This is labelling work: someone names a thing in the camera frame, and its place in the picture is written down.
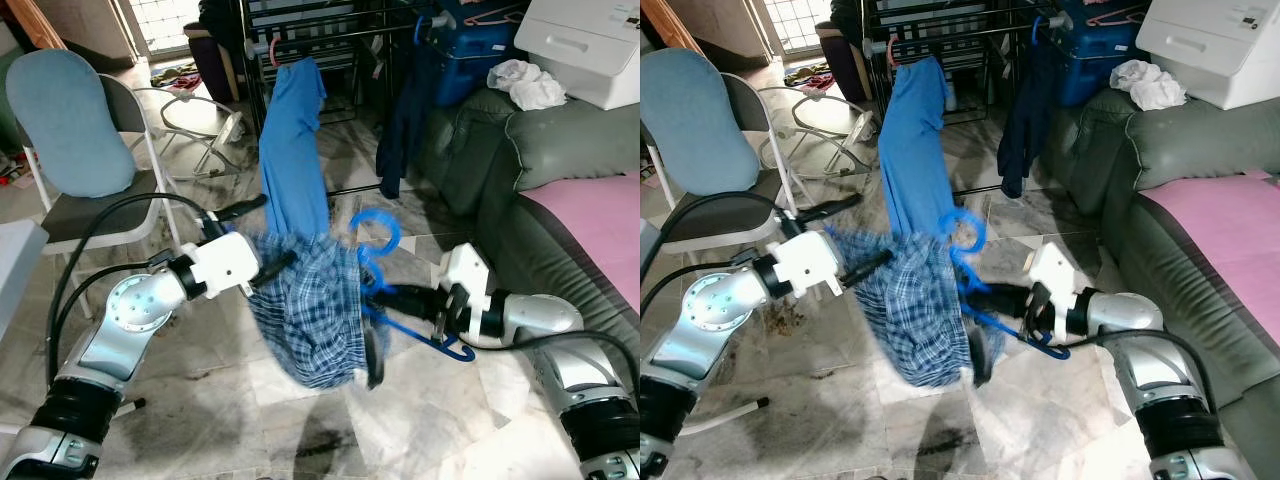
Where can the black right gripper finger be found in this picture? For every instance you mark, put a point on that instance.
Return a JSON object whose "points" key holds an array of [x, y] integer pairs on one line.
{"points": [[405, 298], [995, 298]]}

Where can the grey white folding chair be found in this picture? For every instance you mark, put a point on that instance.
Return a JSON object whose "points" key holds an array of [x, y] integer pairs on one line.
{"points": [[720, 215], [85, 215]]}

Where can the white crumpled cloth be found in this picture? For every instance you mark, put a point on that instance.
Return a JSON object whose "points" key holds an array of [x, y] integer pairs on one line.
{"points": [[1150, 88], [530, 88]]}

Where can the light blue pillow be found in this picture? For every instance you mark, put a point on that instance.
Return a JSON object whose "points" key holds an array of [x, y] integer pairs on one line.
{"points": [[700, 125], [70, 125]]}

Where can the colourful floor cloth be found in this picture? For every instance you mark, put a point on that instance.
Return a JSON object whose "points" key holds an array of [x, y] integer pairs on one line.
{"points": [[808, 75], [175, 75]]}

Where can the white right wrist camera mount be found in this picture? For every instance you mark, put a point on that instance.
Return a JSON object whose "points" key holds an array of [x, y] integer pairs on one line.
{"points": [[465, 275], [1055, 275]]}

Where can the pink blanket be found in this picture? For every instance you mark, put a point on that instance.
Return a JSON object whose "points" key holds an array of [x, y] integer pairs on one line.
{"points": [[595, 225], [1220, 230]]}

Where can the black metal drying rack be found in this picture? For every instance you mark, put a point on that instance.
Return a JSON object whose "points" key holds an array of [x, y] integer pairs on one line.
{"points": [[350, 33], [975, 33]]}

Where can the bright glass door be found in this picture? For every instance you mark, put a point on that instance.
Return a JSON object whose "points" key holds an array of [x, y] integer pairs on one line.
{"points": [[160, 25], [795, 25]]}

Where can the brown wooden stair handrail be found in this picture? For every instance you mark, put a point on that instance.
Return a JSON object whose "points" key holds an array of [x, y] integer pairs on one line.
{"points": [[672, 25], [35, 22]]}

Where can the grey green leather sofa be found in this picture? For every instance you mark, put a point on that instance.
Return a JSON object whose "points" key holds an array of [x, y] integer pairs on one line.
{"points": [[1190, 140], [560, 140]]}

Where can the dark purple armchair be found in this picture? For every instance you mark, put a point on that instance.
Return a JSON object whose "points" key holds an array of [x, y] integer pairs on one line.
{"points": [[215, 65], [845, 62]]}

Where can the dark blue storage box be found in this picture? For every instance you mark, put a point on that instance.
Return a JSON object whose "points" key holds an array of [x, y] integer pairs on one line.
{"points": [[1100, 60], [475, 60]]}

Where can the salmon pink plastic hanger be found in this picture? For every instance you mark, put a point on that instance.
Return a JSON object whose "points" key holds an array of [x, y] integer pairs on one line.
{"points": [[272, 55], [891, 55]]}

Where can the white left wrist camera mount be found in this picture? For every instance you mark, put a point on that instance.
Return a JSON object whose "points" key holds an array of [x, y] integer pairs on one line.
{"points": [[230, 262], [812, 262]]}

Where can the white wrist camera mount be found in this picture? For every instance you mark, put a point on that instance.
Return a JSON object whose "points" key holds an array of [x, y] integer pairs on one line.
{"points": [[230, 262], [1055, 275], [465, 275], [812, 262]]}

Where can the bright blue garment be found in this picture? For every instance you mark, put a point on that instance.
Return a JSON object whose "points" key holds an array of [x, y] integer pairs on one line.
{"points": [[295, 150], [915, 150]]}

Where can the dark navy garment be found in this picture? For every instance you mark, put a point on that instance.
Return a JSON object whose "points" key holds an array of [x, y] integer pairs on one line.
{"points": [[1025, 130], [405, 130]]}

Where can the blue plaid shorts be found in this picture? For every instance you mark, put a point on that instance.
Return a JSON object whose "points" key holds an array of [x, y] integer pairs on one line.
{"points": [[310, 310], [920, 310]]}

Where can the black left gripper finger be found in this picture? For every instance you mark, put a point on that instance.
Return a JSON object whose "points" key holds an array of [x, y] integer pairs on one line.
{"points": [[868, 268], [276, 269]]}

